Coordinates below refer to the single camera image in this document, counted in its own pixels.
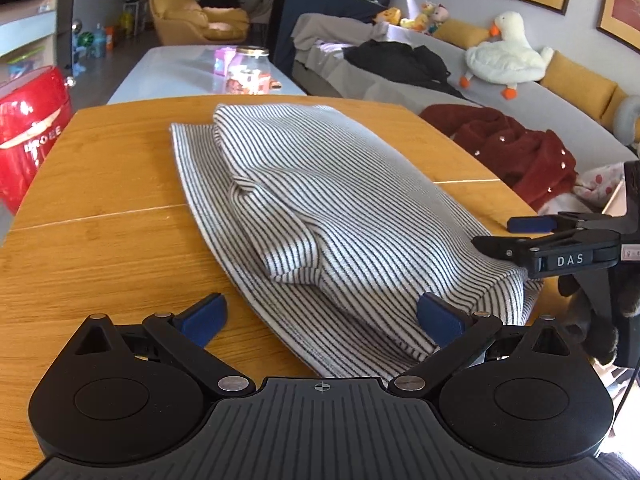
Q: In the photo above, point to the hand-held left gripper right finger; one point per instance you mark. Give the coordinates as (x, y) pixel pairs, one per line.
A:
(440, 317)

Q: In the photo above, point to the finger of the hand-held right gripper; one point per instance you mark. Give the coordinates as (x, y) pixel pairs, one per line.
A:
(505, 247)
(530, 224)

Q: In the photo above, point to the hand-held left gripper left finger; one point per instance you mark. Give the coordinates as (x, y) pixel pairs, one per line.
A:
(205, 317)

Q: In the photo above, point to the striped white shirt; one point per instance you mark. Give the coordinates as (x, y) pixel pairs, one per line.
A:
(325, 185)

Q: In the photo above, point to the polka dot cloth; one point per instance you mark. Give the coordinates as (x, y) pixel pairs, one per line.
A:
(600, 185)

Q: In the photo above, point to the red fuzzy garment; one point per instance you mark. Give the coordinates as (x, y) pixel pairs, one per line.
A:
(510, 150)

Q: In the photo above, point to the grey round pillow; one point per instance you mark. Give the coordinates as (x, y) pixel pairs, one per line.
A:
(625, 117)

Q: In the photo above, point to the grey sofa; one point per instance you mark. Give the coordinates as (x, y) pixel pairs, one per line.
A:
(565, 125)

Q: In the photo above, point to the large yellow cushion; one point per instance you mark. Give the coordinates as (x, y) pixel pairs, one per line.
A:
(580, 82)

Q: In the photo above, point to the white goose plush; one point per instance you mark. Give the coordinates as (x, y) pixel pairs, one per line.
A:
(500, 57)

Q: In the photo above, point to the small yellow cushion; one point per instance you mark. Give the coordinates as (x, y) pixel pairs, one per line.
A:
(462, 34)

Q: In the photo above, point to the black garment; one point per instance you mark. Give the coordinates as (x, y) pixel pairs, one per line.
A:
(400, 62)

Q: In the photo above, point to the tall framed red picture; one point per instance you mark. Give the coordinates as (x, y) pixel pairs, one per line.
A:
(625, 0)

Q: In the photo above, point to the pink plush toy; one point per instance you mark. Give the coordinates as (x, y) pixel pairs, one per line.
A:
(440, 15)

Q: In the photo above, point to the yellow duck plush toy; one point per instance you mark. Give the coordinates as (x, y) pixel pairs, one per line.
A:
(419, 17)

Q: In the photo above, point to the glass jar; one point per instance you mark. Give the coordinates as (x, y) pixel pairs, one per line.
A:
(248, 71)

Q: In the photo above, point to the white coffee table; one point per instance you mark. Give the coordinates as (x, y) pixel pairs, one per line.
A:
(165, 70)

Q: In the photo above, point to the pink box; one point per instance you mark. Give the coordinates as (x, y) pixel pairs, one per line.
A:
(223, 61)

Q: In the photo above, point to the grey blanket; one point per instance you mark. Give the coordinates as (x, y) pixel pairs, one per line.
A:
(330, 35)

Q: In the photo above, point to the dark fish tank cabinet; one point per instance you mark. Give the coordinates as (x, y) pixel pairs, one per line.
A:
(325, 20)

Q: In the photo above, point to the yellow armchair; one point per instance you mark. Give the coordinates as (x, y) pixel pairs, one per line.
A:
(180, 10)

